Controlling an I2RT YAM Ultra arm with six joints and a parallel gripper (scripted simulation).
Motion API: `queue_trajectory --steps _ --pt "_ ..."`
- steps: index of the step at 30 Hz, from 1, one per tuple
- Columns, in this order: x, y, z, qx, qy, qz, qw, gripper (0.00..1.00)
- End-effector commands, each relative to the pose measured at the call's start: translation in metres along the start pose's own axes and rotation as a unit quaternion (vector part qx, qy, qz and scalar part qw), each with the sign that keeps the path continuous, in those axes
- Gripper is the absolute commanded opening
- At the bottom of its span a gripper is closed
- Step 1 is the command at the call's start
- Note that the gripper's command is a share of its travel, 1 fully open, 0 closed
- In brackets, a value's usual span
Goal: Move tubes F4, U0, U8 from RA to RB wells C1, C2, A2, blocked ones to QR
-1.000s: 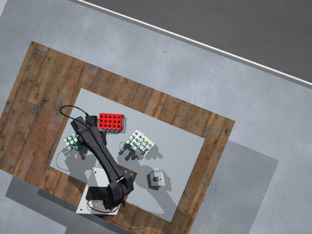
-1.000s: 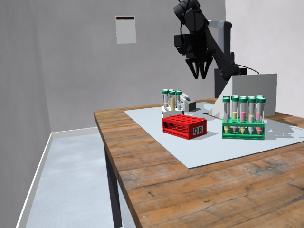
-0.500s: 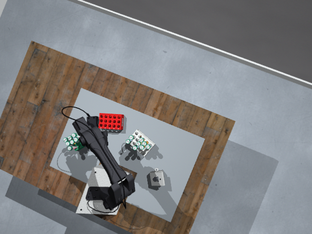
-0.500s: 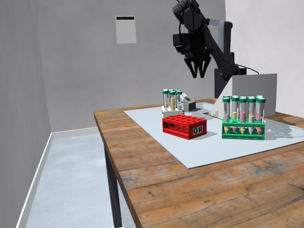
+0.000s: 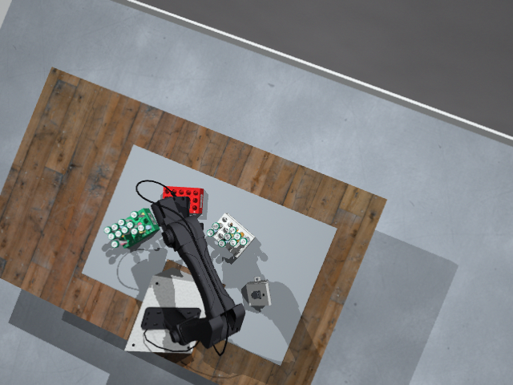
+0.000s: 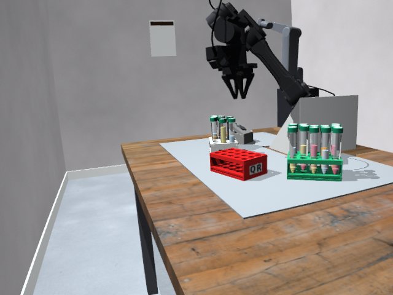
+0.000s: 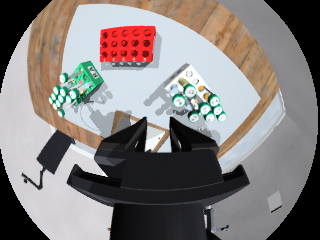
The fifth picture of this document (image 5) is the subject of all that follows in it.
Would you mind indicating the white tube rack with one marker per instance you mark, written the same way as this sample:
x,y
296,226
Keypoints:
x,y
228,221

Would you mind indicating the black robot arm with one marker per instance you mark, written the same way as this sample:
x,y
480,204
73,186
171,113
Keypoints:
x,y
194,252

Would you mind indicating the green test tube rack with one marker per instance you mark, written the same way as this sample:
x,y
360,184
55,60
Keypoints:
x,y
148,219

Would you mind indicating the red test tube rack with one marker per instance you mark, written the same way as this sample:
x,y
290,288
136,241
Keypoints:
x,y
196,197

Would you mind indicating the grey bench mat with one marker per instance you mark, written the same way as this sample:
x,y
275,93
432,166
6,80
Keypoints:
x,y
288,250

